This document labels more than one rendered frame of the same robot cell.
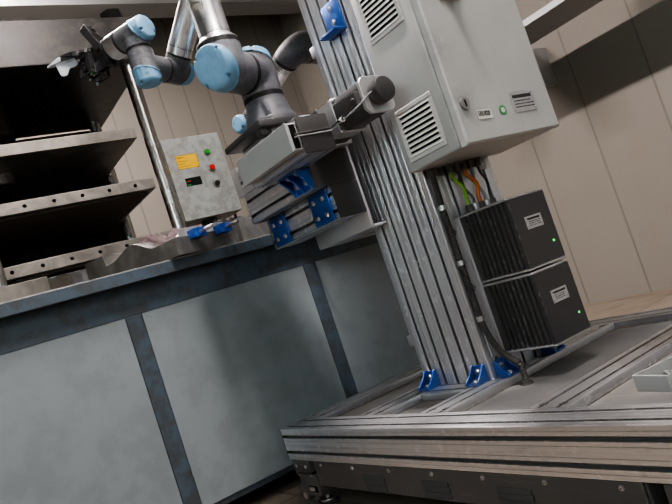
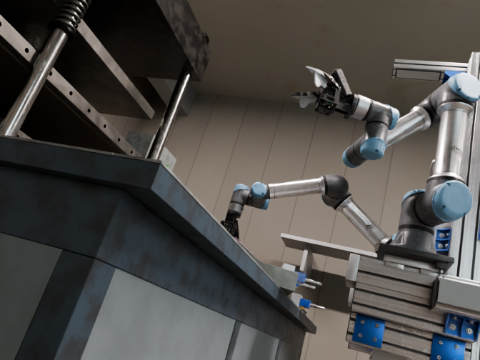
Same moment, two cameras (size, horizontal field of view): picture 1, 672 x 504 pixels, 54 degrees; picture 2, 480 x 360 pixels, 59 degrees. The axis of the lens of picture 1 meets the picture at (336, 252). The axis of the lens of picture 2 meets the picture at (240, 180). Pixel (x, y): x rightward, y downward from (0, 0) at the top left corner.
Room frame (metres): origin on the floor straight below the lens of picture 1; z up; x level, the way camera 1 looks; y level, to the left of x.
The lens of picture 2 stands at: (1.09, 1.35, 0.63)
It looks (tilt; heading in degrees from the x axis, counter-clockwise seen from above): 20 degrees up; 326
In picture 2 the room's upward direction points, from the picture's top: 17 degrees clockwise
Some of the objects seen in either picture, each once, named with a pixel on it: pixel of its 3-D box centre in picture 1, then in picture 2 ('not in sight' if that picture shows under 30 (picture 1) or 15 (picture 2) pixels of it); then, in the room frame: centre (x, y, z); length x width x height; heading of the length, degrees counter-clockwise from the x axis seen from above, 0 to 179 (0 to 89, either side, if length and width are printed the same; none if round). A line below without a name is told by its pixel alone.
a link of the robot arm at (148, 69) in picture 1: (148, 67); (371, 143); (1.89, 0.34, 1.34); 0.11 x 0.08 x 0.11; 151
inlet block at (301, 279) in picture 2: (198, 232); (301, 278); (2.03, 0.38, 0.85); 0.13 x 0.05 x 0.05; 52
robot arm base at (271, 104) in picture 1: (268, 113); (413, 243); (1.86, 0.06, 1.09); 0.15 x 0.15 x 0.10
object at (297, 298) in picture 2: not in sight; (307, 304); (2.26, 0.07, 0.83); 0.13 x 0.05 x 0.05; 34
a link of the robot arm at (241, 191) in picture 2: not in sight; (240, 196); (2.79, 0.16, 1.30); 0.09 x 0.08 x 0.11; 48
